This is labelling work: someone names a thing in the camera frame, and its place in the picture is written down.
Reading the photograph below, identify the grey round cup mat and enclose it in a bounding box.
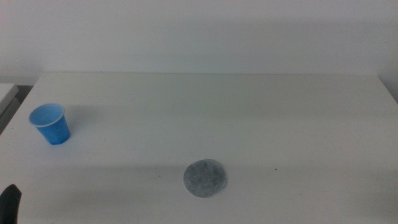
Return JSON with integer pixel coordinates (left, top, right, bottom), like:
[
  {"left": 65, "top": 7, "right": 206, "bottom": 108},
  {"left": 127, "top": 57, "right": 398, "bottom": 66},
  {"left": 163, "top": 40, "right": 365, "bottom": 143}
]
[{"left": 183, "top": 159, "right": 228, "bottom": 198}]

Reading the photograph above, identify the blue plastic cup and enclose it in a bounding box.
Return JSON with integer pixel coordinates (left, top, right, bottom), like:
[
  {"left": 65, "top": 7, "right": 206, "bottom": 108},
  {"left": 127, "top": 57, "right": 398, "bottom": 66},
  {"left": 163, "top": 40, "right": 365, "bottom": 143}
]
[{"left": 29, "top": 103, "right": 71, "bottom": 146}]

